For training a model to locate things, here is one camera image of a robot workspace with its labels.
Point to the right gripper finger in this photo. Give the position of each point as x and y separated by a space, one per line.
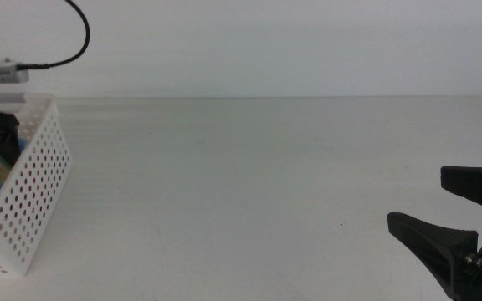
479 184
433 246

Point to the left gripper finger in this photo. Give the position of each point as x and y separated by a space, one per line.
4 138

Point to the white perforated plastic basket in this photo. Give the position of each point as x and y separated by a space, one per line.
23 263

